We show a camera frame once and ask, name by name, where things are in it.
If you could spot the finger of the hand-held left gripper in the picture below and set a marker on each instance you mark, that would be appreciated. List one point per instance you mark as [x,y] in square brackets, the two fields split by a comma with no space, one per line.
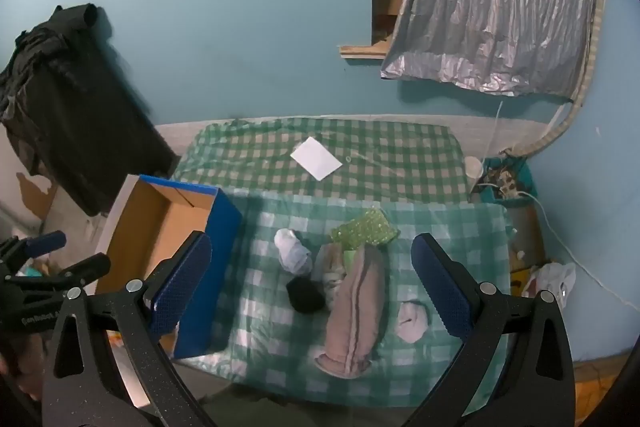
[85,268]
[46,243]

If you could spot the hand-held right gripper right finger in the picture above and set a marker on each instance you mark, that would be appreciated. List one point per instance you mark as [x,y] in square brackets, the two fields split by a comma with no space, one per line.
[442,287]

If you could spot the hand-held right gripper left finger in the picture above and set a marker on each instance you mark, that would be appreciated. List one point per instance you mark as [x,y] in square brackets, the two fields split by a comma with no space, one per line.
[182,282]

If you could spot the small white sock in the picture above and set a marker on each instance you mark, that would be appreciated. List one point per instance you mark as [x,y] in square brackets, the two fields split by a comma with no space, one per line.
[411,322]

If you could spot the blue cardboard box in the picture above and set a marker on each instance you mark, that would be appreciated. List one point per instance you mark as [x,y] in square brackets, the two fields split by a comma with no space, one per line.
[150,232]

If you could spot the green glitter sponge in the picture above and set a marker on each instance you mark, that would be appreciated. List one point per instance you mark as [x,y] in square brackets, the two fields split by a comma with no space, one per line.
[365,229]

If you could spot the light green cloth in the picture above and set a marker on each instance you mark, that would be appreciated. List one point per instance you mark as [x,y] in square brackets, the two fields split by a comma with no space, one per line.
[350,257]

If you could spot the patterned white brown cloth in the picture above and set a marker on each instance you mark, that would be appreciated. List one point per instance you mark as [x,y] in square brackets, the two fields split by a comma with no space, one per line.
[331,274]

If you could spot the black sock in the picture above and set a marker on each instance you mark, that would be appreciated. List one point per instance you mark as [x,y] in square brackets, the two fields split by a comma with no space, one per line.
[305,296]

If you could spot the light teal checked cloth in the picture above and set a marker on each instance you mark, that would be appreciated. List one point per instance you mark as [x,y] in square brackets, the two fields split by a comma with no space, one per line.
[440,217]

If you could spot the brown cardboard box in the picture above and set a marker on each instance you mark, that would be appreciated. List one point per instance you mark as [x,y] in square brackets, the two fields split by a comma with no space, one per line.
[527,232]

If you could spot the white plastic bag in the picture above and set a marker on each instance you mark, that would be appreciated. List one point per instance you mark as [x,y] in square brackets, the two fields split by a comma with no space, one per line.
[552,279]

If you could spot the white cup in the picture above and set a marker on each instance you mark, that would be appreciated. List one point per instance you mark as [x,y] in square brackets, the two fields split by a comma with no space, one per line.
[473,167]

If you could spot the black hanging clothes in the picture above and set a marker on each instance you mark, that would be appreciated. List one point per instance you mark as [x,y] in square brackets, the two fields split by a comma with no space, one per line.
[75,117]

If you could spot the dark green checked blanket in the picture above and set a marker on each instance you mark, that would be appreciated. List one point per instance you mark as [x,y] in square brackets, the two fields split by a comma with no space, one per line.
[390,167]

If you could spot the teal basket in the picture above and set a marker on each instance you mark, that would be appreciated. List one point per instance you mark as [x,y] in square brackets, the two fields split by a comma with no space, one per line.
[522,172]

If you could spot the white paper sheet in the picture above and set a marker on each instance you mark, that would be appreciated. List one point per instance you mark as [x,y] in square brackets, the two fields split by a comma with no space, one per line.
[316,158]

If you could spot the wooden window sill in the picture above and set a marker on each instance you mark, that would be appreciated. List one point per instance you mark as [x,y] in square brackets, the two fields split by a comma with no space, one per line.
[362,52]

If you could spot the patterned fabric band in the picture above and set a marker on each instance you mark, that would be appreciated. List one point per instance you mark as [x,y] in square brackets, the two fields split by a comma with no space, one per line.
[592,57]

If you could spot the silver foil curtain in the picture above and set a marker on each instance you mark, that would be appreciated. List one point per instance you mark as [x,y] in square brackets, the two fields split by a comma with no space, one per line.
[500,7]

